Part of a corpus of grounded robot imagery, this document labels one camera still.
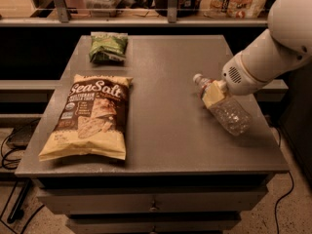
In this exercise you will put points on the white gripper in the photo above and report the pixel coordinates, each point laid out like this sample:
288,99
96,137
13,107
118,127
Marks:
236,76

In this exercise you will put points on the clear plastic water bottle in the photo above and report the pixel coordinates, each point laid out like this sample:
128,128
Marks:
229,113

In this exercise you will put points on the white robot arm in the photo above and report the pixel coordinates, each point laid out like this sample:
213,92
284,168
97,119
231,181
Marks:
285,45

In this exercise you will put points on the colourful snack bag on shelf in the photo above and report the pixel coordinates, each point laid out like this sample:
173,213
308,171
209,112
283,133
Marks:
236,9

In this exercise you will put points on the green jalapeno chip bag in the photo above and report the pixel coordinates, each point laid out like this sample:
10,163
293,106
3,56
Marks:
108,46

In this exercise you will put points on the yellow sea salt chip bag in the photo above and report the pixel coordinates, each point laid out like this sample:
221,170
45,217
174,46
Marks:
93,120

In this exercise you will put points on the grey cabinet with drawers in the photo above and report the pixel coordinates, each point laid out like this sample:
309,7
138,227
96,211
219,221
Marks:
178,155

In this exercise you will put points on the round metal drawer knob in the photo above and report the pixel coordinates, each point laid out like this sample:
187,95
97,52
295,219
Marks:
153,207

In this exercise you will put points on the black power adapter box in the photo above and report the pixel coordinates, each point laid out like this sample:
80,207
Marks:
20,137

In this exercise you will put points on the grey metal shelf rail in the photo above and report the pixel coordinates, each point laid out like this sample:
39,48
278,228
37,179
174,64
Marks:
75,13

